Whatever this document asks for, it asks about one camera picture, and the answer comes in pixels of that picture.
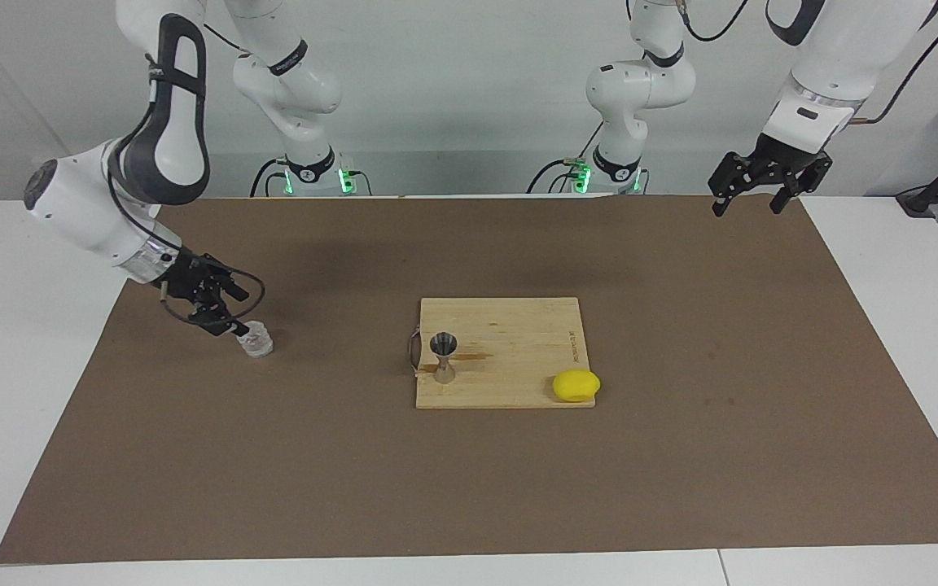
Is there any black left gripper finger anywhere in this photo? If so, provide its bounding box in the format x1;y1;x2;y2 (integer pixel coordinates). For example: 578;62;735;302
770;155;834;215
708;149;763;216

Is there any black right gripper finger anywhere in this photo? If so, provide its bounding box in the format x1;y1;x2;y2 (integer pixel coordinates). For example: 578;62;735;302
192;300;250;339
207;256;247;298

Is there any clear glass cup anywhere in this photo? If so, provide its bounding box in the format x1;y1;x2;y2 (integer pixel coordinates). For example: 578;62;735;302
237;321;274;359

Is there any steel jigger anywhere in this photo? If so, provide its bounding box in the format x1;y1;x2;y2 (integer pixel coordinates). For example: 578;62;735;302
430;332;459;385

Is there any brown table mat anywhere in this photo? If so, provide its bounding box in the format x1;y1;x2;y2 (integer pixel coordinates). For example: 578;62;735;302
0;194;938;565

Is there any yellow lemon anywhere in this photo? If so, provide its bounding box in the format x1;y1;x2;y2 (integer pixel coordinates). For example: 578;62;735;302
552;369;602;403

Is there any wooden cutting board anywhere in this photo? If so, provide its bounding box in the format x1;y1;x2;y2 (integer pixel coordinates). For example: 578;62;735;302
408;297;598;409

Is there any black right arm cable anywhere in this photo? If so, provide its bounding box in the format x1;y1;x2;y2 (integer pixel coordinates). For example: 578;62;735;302
107;23;266;326

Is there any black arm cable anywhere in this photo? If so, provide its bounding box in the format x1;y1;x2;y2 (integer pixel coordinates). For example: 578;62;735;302
679;0;938;127
107;23;266;326

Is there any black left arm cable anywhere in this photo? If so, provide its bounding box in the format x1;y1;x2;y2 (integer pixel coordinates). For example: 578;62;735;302
679;0;938;127

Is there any black base cable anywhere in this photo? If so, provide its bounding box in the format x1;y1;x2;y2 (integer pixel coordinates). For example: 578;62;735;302
526;122;604;195

